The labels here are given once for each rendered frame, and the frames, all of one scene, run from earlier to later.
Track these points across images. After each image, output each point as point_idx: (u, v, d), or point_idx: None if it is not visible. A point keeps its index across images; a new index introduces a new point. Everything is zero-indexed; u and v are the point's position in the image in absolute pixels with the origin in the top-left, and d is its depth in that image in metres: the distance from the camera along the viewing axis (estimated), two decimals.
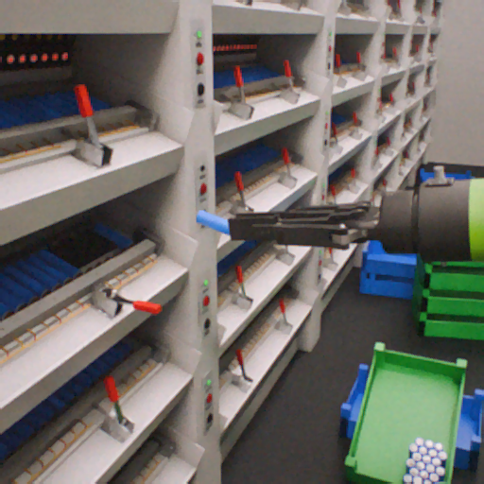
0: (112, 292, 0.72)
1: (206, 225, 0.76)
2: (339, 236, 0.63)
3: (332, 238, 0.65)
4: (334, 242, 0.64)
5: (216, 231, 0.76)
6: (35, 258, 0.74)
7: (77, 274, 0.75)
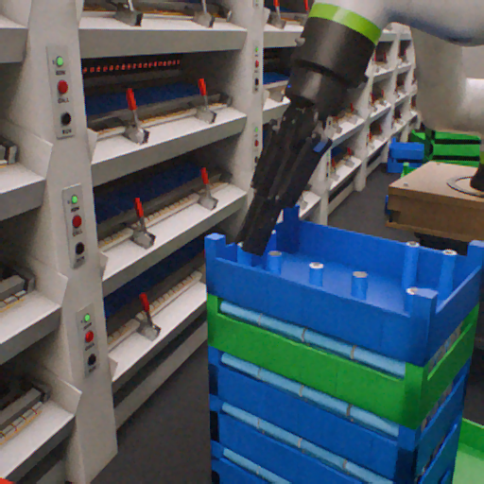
0: None
1: (288, 72, 1.95)
2: (277, 128, 0.78)
3: (274, 136, 0.77)
4: (271, 132, 0.77)
5: None
6: (275, 72, 1.85)
7: None
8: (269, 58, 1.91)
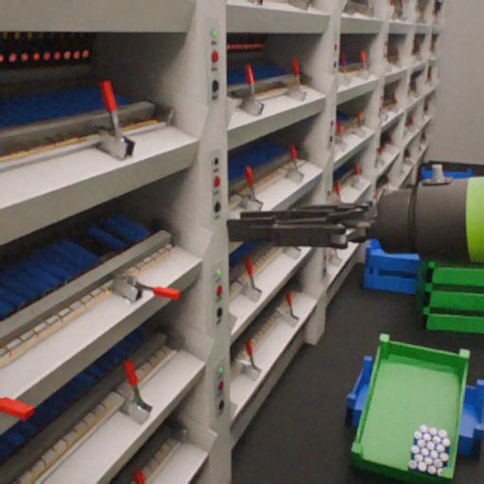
0: (133, 279, 0.76)
1: (112, 225, 0.88)
2: (337, 235, 0.62)
3: (330, 238, 0.64)
4: (332, 242, 0.63)
5: (120, 232, 0.88)
6: (59, 247, 0.78)
7: (98, 262, 0.79)
8: None
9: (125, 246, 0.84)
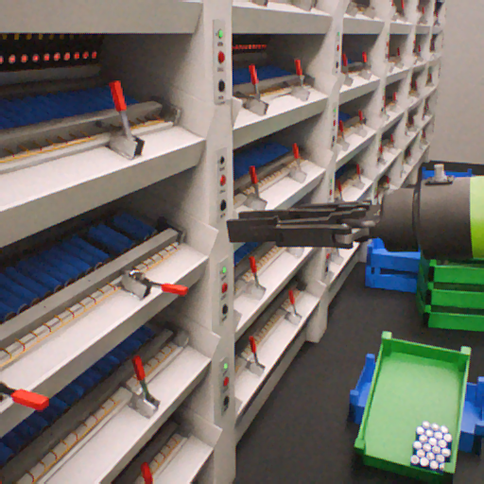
0: (142, 276, 0.77)
1: (120, 223, 0.90)
2: (343, 235, 0.63)
3: (335, 238, 0.65)
4: (337, 242, 0.64)
5: (129, 229, 0.89)
6: (68, 244, 0.79)
7: (107, 259, 0.80)
8: None
9: (133, 243, 0.86)
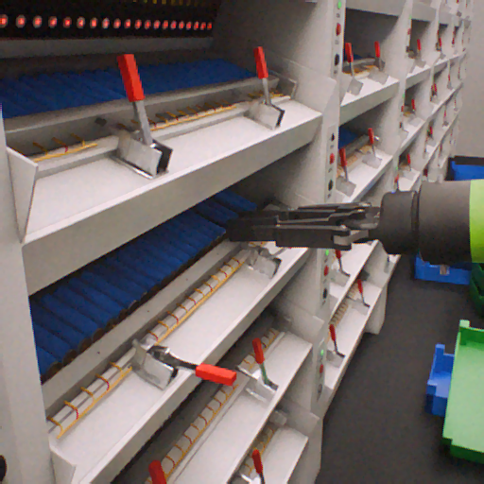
0: (266, 250, 0.74)
1: (224, 198, 0.87)
2: None
3: None
4: None
5: (232, 204, 0.86)
6: (184, 217, 0.76)
7: (223, 233, 0.77)
8: None
9: None
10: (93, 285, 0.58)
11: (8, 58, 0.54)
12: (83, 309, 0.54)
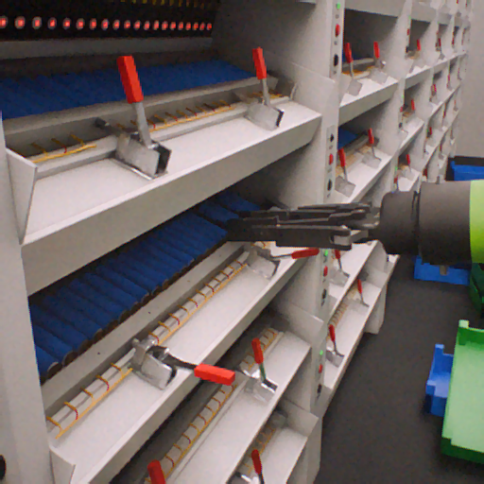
0: (268, 251, 0.74)
1: (227, 200, 0.87)
2: None
3: None
4: None
5: (235, 206, 0.86)
6: (187, 219, 0.76)
7: (226, 235, 0.77)
8: None
9: None
10: (95, 287, 0.58)
11: (8, 59, 0.54)
12: (84, 310, 0.54)
